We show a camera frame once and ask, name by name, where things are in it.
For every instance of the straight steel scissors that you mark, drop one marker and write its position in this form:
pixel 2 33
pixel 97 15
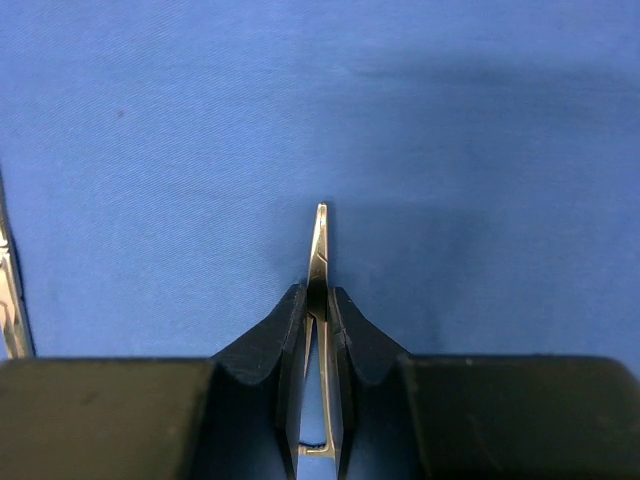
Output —
pixel 316 320

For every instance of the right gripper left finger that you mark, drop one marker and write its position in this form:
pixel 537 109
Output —
pixel 234 415

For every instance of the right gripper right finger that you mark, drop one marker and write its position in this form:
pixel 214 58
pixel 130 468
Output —
pixel 410 416

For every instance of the steel surgical scissors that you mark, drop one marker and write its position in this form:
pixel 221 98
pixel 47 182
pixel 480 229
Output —
pixel 15 327

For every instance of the blue surgical drape cloth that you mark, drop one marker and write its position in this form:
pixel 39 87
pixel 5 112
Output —
pixel 163 161

